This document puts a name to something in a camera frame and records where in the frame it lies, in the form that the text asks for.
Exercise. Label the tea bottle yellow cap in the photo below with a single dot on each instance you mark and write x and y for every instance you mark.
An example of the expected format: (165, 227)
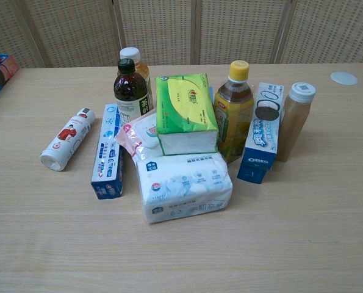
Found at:
(234, 113)

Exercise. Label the white tissue pack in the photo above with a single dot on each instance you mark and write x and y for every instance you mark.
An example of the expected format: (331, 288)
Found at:
(184, 186)

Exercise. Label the green tissue pack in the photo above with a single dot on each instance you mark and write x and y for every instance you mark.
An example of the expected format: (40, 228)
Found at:
(184, 113)

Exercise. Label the white cylindrical can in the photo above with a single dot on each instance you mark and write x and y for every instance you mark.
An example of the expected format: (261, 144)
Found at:
(69, 137)

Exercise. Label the woven folding screen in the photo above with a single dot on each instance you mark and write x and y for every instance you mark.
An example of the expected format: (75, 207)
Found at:
(181, 30)

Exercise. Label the dark tea bottle green cap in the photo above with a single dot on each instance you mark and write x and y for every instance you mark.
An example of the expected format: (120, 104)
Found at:
(129, 91)

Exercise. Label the pink wet wipes pack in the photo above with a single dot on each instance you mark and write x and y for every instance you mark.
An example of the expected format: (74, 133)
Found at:
(135, 134)

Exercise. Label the yellow drink bottle white cap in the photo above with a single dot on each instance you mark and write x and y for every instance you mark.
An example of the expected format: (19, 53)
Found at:
(142, 68)

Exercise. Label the blue toothpaste box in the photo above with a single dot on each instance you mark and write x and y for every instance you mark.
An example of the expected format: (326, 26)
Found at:
(108, 155)

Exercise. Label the brown juice bottle white cap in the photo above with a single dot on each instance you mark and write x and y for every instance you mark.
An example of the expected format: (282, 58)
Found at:
(294, 122)

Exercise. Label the blue Oreo box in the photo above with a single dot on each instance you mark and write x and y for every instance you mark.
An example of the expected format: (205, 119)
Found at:
(260, 134)

